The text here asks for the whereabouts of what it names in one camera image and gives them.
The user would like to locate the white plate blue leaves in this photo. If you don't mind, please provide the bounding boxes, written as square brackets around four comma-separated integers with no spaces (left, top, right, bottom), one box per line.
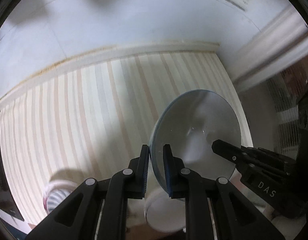
[43,180,78,214]

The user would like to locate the white bowl red roses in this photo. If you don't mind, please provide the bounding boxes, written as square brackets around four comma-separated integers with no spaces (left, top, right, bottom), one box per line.
[144,188,185,233]

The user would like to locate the black induction cooktop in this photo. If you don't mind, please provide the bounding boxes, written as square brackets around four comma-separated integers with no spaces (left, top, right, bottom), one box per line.
[0,146,24,221]

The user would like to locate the white bowl blue dots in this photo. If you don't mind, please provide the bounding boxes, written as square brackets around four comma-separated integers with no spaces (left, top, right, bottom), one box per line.
[149,89,241,190]

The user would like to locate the striped table cloth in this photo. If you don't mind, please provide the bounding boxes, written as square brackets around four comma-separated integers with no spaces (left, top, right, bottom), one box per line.
[0,52,253,225]

